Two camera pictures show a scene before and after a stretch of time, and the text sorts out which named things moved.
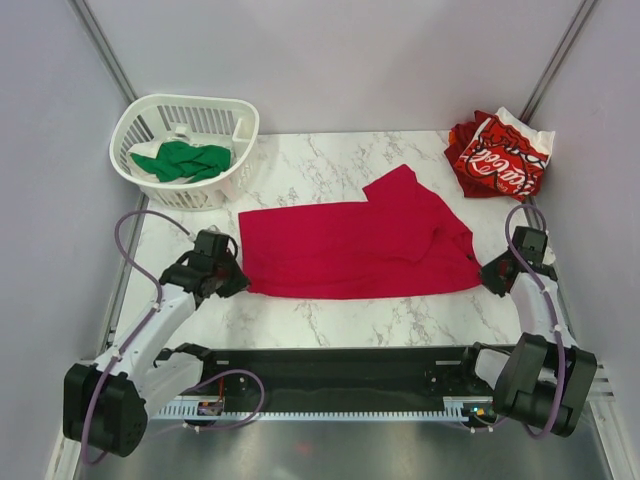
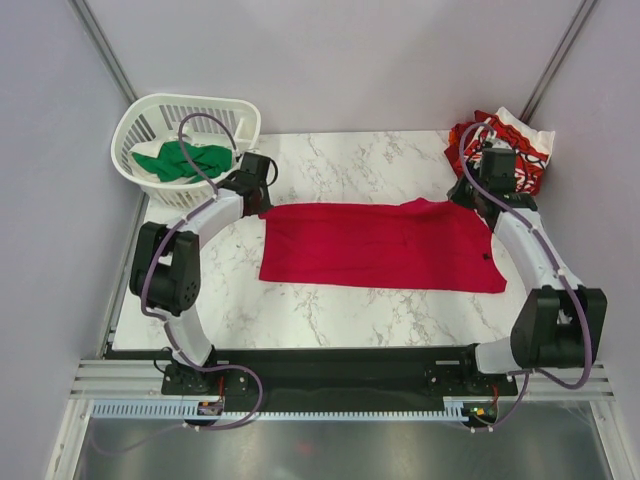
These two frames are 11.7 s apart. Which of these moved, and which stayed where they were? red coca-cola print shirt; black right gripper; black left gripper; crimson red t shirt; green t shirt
Moved: black right gripper; crimson red t shirt; black left gripper
Stayed: red coca-cola print shirt; green t shirt
